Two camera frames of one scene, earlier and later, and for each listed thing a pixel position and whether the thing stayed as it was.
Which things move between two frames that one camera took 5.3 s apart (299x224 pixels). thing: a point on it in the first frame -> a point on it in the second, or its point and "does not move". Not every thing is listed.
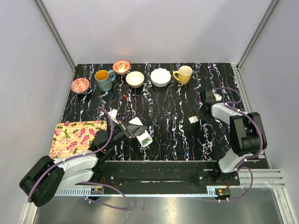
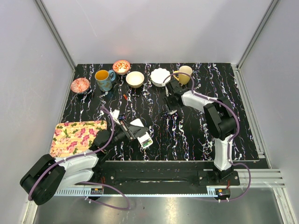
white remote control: x=145 y=138 does not move
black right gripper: x=204 y=117 -> x=166 y=99
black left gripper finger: x=133 y=127 does not move
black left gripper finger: x=140 y=130 does not move
